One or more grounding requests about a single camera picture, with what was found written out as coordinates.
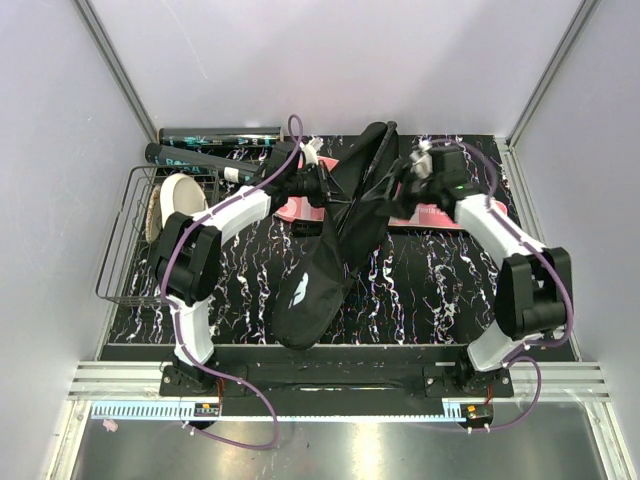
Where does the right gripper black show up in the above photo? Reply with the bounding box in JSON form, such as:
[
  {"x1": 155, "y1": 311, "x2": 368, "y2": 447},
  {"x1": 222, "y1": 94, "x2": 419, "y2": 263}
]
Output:
[{"x1": 361, "y1": 160, "x2": 440, "y2": 222}]

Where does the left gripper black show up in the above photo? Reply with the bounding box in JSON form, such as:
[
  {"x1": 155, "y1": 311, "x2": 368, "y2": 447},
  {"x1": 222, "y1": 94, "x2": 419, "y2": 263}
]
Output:
[{"x1": 286, "y1": 161, "x2": 352, "y2": 210}]

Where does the pink racket cover bag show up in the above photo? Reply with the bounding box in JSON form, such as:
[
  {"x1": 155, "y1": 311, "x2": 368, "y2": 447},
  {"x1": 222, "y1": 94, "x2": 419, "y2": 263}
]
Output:
[{"x1": 275, "y1": 149, "x2": 480, "y2": 236}]

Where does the black racket bag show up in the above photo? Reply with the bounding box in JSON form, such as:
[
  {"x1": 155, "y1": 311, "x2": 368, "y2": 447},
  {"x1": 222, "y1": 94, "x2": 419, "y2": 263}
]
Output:
[{"x1": 271, "y1": 121, "x2": 404, "y2": 350}]

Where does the black teal shuttlecock tube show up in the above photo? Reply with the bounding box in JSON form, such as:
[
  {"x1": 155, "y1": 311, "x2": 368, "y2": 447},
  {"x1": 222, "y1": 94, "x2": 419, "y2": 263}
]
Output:
[{"x1": 157, "y1": 127, "x2": 283, "y2": 149}]

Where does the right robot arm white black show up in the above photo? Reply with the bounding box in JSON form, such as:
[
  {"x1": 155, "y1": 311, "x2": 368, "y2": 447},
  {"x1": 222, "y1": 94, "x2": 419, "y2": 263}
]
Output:
[{"x1": 396, "y1": 139, "x2": 574, "y2": 397}]

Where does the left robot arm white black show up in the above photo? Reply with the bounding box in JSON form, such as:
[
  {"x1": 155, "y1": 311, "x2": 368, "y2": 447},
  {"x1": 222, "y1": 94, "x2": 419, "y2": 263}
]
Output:
[{"x1": 153, "y1": 137, "x2": 326, "y2": 396}]

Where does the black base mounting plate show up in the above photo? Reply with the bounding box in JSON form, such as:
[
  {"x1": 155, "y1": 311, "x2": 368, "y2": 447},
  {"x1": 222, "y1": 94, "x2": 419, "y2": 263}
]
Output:
[{"x1": 159, "y1": 362, "x2": 515, "y2": 406}]

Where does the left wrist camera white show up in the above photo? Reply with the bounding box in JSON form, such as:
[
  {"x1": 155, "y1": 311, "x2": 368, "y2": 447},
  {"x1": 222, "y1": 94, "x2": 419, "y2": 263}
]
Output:
[{"x1": 300, "y1": 136, "x2": 324, "y2": 165}]

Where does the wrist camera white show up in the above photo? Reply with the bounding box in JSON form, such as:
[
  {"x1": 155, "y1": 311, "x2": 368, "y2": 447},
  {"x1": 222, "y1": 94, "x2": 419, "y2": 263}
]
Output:
[
  {"x1": 300, "y1": 136, "x2": 324, "y2": 165},
  {"x1": 409, "y1": 140, "x2": 433, "y2": 180}
]

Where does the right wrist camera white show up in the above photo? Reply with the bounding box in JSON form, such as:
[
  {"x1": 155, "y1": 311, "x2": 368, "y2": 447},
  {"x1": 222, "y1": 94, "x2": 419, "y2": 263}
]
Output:
[{"x1": 409, "y1": 140, "x2": 433, "y2": 180}]

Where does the black wire basket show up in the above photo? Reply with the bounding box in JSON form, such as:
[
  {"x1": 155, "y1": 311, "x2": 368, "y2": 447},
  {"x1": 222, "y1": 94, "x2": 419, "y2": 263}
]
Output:
[{"x1": 95, "y1": 164, "x2": 220, "y2": 306}]

